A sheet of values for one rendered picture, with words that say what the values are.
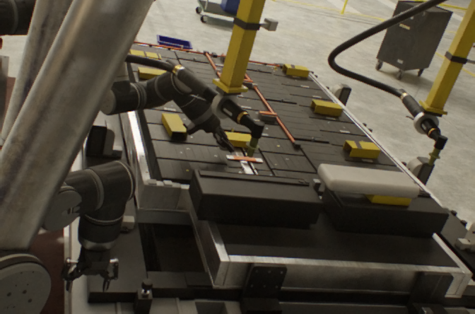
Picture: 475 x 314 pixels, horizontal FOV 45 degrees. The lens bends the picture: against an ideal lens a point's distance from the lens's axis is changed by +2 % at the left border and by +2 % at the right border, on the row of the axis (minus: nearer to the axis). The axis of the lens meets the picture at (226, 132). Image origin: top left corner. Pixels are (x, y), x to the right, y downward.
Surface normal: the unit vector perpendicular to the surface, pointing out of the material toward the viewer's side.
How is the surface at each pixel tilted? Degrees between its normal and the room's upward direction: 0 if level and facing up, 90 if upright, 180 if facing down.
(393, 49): 90
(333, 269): 90
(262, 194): 0
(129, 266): 0
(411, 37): 90
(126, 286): 0
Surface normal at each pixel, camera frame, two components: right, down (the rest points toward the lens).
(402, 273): 0.24, 0.46
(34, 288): 0.78, 0.38
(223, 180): 0.25, -0.88
